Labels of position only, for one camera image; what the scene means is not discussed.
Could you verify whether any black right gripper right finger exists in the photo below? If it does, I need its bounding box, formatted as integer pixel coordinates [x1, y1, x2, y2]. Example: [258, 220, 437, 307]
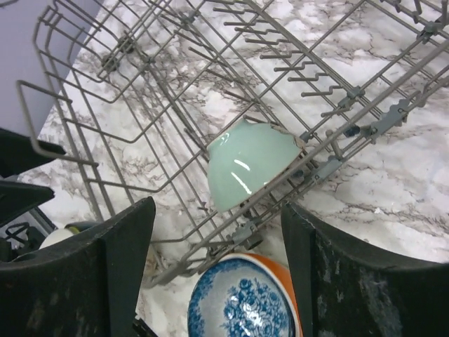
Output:
[281, 204, 448, 336]

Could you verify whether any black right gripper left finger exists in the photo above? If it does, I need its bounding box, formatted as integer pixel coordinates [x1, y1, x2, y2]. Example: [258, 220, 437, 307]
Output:
[1, 197, 156, 336]

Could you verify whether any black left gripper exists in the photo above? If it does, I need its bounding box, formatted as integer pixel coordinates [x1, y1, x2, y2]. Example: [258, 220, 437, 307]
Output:
[0, 129, 57, 262]

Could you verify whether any blue floral orange bowl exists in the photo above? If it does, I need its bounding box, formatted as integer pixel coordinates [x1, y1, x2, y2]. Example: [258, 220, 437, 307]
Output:
[187, 253, 302, 336]

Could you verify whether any mint green ceramic bowl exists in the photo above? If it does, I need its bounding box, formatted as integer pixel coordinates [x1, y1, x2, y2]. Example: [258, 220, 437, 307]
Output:
[207, 118, 305, 213]

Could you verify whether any grey wire dish rack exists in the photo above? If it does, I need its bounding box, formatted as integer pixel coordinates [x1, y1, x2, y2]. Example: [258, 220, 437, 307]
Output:
[20, 1, 448, 285]

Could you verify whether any white bowl with dark rim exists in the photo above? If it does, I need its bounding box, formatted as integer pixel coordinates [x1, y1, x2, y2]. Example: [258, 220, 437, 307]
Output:
[39, 221, 99, 249]

